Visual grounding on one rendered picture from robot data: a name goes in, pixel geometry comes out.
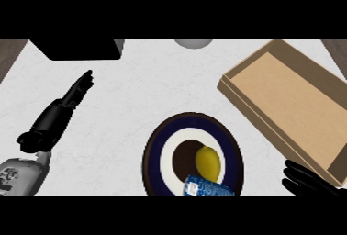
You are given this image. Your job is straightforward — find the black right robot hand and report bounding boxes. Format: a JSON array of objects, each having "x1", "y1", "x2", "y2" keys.
[{"x1": 280, "y1": 159, "x2": 347, "y2": 196}]

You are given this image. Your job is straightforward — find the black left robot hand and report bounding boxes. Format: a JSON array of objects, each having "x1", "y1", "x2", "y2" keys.
[{"x1": 16, "y1": 69, "x2": 94, "y2": 154}]

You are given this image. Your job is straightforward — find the blue and white can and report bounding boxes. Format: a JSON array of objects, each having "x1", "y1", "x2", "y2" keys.
[{"x1": 181, "y1": 173, "x2": 236, "y2": 196}]

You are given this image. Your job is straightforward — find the cardboard box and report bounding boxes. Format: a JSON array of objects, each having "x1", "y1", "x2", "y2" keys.
[{"x1": 217, "y1": 39, "x2": 347, "y2": 188}]

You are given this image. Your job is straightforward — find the blue and white plate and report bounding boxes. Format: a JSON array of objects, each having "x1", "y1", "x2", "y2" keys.
[{"x1": 140, "y1": 111, "x2": 245, "y2": 196}]

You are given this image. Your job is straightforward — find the yellow lemon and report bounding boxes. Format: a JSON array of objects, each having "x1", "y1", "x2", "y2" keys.
[{"x1": 193, "y1": 145, "x2": 223, "y2": 185}]

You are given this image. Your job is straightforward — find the black appliance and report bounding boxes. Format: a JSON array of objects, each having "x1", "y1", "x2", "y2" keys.
[{"x1": 28, "y1": 39, "x2": 125, "y2": 62}]

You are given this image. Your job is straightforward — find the grey round object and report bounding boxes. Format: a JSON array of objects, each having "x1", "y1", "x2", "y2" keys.
[{"x1": 172, "y1": 39, "x2": 214, "y2": 50}]

